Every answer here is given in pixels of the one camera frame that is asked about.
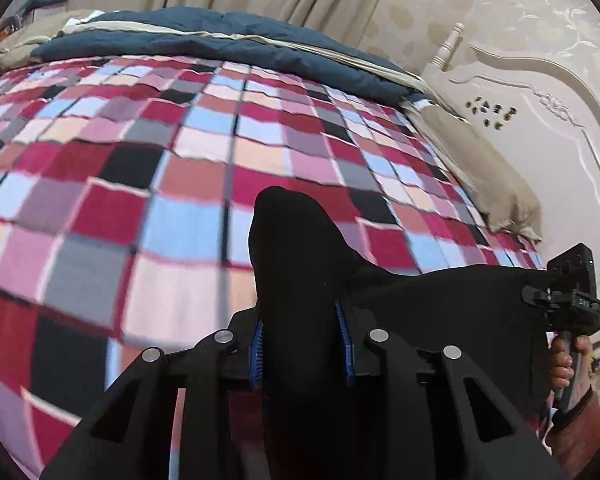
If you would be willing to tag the black pants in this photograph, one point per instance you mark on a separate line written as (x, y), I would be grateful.
(450, 366)

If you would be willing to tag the person's right hand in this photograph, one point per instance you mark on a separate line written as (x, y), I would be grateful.
(571, 367)

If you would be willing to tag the plaid pink red bedsheet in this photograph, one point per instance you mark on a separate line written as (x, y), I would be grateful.
(126, 195)

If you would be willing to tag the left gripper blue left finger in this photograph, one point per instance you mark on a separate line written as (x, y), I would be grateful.
(256, 358)

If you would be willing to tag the beige pillow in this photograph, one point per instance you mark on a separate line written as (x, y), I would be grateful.
(500, 194)

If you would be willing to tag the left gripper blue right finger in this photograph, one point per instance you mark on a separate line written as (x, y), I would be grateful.
(347, 344)

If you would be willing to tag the white carved headboard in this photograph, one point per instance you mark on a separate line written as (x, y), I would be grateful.
(545, 120)

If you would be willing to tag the dark blue quilt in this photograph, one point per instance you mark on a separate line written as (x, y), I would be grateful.
(240, 38)

